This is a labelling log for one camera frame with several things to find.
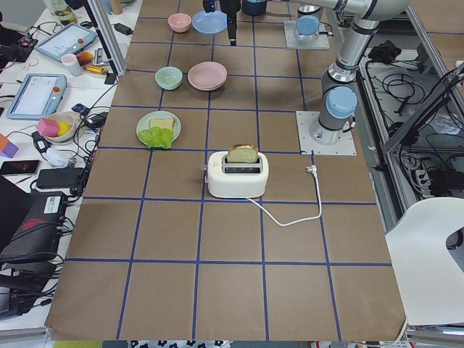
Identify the yellow toy fruit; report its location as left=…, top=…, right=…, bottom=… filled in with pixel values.
left=57, top=122, right=72, bottom=137

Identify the black smartphone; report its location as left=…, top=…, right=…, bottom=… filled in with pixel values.
left=1, top=159, right=41, bottom=175

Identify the pink cup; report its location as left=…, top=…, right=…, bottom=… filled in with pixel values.
left=60, top=54, right=83, bottom=76

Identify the green plate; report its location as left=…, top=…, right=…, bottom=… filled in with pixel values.
left=136, top=111, right=181, bottom=145

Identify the near teach pendant tablet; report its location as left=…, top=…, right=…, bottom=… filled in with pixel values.
left=7, top=74, right=67, bottom=120

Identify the purple toy block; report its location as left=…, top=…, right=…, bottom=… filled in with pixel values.
left=0, top=134, right=19, bottom=158

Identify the bread slice on plate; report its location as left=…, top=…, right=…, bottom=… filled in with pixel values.
left=149, top=118, right=175, bottom=133

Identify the black computer box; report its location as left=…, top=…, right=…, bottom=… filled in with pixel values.
left=1, top=177, right=67, bottom=273

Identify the green lettuce leaf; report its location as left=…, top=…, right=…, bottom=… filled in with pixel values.
left=138, top=126, right=174, bottom=149

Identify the dark blue pot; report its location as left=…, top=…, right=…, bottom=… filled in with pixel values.
left=241, top=0, right=267, bottom=16

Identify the black power adapter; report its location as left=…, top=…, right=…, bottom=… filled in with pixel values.
left=36, top=167, right=83, bottom=189

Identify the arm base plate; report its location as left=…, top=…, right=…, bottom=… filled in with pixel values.
left=283, top=20, right=330, bottom=50
left=296, top=111, right=357, bottom=156

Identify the pink plate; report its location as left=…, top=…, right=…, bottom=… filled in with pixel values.
left=188, top=62, right=228, bottom=91

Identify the pink bowl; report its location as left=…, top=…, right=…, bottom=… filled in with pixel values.
left=167, top=13, right=191, bottom=33

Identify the bread slice in toaster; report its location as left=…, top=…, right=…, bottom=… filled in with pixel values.
left=227, top=144, right=258, bottom=163

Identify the aluminium frame post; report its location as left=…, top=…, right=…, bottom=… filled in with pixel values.
left=83, top=0, right=127, bottom=76

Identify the teach pendant tablet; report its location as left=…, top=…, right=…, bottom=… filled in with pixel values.
left=7, top=74, right=67, bottom=120
left=35, top=23, right=97, bottom=61

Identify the gold cylinder tool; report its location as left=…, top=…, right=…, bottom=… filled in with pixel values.
left=83, top=65, right=108, bottom=75

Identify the beige bowl with toys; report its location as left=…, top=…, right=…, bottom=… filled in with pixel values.
left=45, top=111, right=80, bottom=144

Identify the far teach pendant tablet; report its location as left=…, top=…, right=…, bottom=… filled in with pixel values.
left=35, top=23, right=97, bottom=61

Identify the blue plate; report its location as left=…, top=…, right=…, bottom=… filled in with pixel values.
left=191, top=10, right=227, bottom=35

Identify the white chair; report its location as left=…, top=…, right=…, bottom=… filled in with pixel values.
left=386, top=197, right=463, bottom=326

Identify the green bowl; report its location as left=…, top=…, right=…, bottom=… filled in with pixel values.
left=155, top=66, right=183, bottom=91

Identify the white toaster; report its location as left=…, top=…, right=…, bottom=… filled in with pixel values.
left=205, top=151, right=269, bottom=199

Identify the pink toy block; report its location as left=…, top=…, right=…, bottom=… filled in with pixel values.
left=36, top=117, right=59, bottom=138

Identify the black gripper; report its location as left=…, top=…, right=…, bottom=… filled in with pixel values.
left=220, top=0, right=241, bottom=46
left=202, top=0, right=216, bottom=13

